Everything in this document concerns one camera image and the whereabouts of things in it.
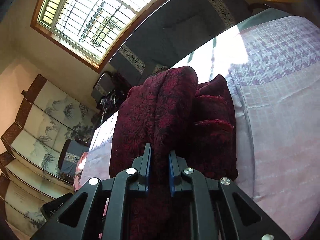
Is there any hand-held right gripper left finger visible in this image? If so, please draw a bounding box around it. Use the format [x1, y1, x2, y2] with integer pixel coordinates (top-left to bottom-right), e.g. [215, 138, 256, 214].
[30, 143, 153, 240]

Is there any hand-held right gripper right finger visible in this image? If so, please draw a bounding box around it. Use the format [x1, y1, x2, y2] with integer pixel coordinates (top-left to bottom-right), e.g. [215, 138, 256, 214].
[168, 151, 292, 240]

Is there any dark red floral garment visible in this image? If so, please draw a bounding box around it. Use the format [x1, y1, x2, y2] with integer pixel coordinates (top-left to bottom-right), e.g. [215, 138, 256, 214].
[109, 66, 239, 240]

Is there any dark clothes pile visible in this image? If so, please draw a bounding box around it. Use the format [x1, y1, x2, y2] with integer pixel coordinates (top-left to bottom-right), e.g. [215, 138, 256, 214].
[99, 90, 125, 116]

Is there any pink cloth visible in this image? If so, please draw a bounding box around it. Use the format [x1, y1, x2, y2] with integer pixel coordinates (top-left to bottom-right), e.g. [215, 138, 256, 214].
[73, 152, 88, 193]

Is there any grey cushioned chair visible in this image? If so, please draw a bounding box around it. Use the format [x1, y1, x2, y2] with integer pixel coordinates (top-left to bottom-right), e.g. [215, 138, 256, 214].
[57, 139, 89, 178]

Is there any painted folding screen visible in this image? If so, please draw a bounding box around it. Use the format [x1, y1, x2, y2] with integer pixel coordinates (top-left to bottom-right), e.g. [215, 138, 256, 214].
[0, 74, 101, 230]

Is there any small grey patterned cushion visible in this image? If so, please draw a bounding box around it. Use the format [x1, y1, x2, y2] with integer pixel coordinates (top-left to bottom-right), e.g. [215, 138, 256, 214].
[91, 71, 118, 101]

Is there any pink white checked bedsheet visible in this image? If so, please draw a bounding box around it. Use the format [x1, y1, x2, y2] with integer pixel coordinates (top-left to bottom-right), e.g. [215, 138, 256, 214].
[75, 7, 320, 240]

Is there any wooden framed barred window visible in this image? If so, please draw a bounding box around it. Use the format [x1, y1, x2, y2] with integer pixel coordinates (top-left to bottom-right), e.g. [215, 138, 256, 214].
[30, 0, 198, 74]

